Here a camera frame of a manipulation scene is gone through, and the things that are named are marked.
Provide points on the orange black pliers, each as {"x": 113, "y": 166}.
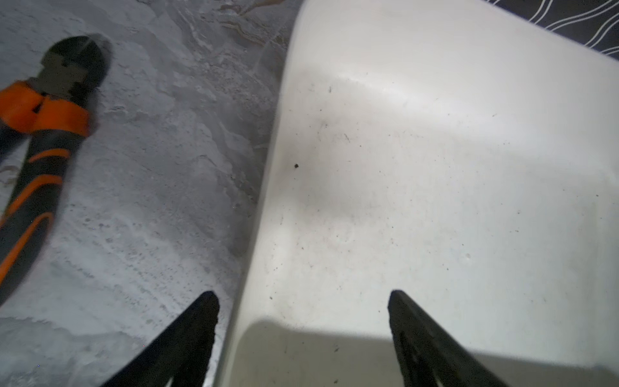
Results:
{"x": 52, "y": 110}

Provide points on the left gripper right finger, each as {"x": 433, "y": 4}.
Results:
{"x": 427, "y": 354}

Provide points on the cream plastic bin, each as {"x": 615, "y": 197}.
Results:
{"x": 464, "y": 152}

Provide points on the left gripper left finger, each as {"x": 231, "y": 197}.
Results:
{"x": 180, "y": 355}

